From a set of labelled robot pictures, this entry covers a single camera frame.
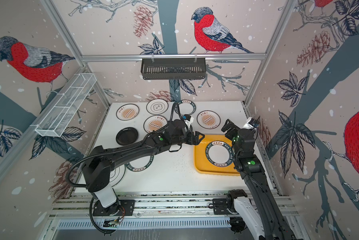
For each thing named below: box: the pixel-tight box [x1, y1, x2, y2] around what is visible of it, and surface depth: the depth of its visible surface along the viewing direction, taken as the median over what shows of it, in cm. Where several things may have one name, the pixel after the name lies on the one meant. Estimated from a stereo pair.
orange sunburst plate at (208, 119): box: [196, 110, 221, 130], surface depth 113 cm
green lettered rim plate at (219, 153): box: [205, 140, 234, 167], surface depth 93 cm
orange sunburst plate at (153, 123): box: [143, 115, 168, 133], surface depth 110 cm
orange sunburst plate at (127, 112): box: [116, 103, 140, 121], surface depth 120 cm
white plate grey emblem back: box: [146, 98, 169, 115], surface depth 121 cm
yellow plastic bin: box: [194, 134, 240, 176], surface depth 87 cm
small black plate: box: [115, 127, 139, 146], surface depth 103 cm
